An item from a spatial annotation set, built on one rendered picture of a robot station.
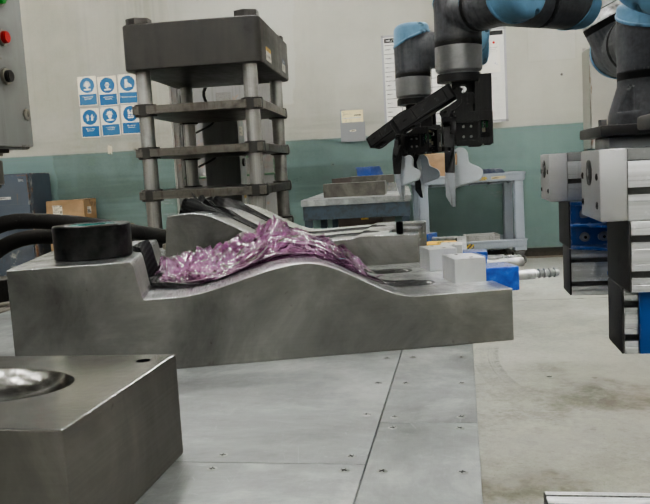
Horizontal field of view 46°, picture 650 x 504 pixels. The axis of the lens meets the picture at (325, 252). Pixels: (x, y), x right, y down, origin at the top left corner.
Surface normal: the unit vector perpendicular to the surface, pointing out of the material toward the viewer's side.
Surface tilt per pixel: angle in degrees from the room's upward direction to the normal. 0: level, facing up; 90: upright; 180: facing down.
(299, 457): 0
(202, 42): 90
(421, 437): 0
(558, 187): 90
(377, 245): 90
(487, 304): 90
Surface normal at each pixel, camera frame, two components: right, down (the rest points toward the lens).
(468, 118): -0.17, 0.13
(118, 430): 0.98, -0.04
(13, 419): -0.06, -0.99
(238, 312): 0.12, 0.10
